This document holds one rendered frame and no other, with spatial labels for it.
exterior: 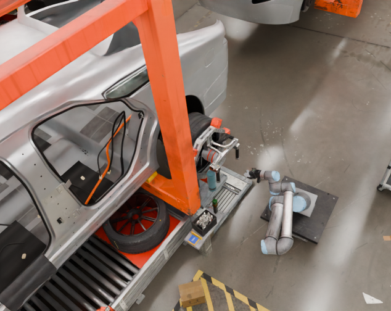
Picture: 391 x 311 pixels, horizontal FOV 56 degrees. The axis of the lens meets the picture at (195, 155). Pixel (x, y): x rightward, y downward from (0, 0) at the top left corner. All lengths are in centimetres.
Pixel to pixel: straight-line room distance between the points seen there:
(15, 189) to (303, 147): 333
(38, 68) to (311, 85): 461
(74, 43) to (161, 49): 60
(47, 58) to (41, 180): 122
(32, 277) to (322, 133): 373
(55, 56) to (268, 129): 368
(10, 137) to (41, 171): 30
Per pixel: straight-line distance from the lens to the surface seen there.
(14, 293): 326
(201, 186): 415
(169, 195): 358
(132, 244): 360
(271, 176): 343
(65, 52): 183
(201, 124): 345
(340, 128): 522
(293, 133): 504
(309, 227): 384
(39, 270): 326
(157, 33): 221
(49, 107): 277
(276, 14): 555
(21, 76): 174
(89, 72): 299
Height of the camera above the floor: 357
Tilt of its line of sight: 48 degrees down
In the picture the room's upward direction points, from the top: 8 degrees counter-clockwise
